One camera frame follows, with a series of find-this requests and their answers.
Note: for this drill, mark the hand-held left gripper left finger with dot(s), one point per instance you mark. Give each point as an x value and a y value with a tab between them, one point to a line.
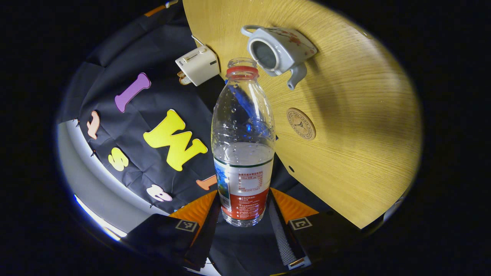
209	234

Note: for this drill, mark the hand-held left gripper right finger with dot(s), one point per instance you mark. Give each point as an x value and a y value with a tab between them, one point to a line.
282	237

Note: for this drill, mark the white ceramic teacup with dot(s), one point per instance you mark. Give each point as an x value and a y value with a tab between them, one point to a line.
285	48

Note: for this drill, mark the bread slice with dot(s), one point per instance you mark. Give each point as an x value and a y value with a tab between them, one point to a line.
184	78

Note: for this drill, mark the clear plastic water bottle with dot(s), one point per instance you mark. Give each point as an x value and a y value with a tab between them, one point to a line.
243	176

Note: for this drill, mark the white toaster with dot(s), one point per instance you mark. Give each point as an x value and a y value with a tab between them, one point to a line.
199	65

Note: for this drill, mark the round wooden coaster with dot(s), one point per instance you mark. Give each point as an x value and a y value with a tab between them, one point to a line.
301	124

